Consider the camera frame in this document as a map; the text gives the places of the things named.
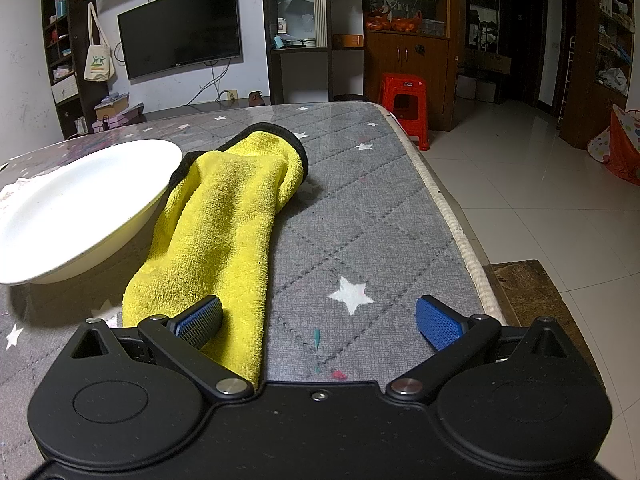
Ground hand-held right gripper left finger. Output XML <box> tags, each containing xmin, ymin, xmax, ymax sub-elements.
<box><xmin>70</xmin><ymin>296</ymin><xmax>254</xmax><ymax>403</ymax></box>

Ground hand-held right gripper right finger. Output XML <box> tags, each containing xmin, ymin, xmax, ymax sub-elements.
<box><xmin>386</xmin><ymin>296</ymin><xmax>572</xmax><ymax>404</ymax></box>

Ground yellow cleaning cloth black trim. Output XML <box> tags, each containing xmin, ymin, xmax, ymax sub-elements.
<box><xmin>122</xmin><ymin>122</ymin><xmax>308</xmax><ymax>386</ymax></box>

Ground white round plate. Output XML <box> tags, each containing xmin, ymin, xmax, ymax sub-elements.
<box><xmin>0</xmin><ymin>140</ymin><xmax>183</xmax><ymax>286</ymax></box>

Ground brown wooden bench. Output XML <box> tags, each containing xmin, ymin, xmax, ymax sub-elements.
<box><xmin>490</xmin><ymin>259</ymin><xmax>606</xmax><ymax>391</ymax></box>

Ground grey star quilted cover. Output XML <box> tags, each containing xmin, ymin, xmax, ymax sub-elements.
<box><xmin>0</xmin><ymin>101</ymin><xmax>521</xmax><ymax>466</ymax></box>

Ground dark television stand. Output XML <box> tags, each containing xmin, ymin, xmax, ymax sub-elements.
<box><xmin>65</xmin><ymin>95</ymin><xmax>273</xmax><ymax>136</ymax></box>

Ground stack of pastel boxes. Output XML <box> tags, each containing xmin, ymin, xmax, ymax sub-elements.
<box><xmin>94</xmin><ymin>94</ymin><xmax>146</xmax><ymax>131</ymax></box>

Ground red plastic stool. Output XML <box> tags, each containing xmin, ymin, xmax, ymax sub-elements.
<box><xmin>377</xmin><ymin>73</ymin><xmax>431</xmax><ymax>152</ymax></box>

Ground polka dot play tent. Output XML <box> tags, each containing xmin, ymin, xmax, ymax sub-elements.
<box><xmin>587</xmin><ymin>104</ymin><xmax>640</xmax><ymax>186</ymax></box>

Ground dark wooden shelf unit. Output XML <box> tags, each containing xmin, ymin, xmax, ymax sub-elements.
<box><xmin>560</xmin><ymin>0</ymin><xmax>640</xmax><ymax>151</ymax></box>

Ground brown wooden cabinet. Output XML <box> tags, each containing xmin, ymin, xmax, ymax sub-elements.
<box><xmin>330</xmin><ymin>0</ymin><xmax>463</xmax><ymax>133</ymax></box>

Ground beige tote bag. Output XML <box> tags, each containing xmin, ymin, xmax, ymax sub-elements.
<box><xmin>82</xmin><ymin>2</ymin><xmax>118</xmax><ymax>82</ymax></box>

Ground black television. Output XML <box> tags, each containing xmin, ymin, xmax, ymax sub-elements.
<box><xmin>117</xmin><ymin>0</ymin><xmax>243</xmax><ymax>81</ymax></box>

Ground orange plastic bags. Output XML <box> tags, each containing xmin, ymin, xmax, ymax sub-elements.
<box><xmin>367</xmin><ymin>7</ymin><xmax>423</xmax><ymax>34</ymax></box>

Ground dark glass display shelf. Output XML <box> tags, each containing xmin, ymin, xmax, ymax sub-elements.
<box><xmin>262</xmin><ymin>0</ymin><xmax>333</xmax><ymax>106</ymax></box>

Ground dark wall shelf unit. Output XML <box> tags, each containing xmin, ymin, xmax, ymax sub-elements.
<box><xmin>40</xmin><ymin>0</ymin><xmax>108</xmax><ymax>138</ymax></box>

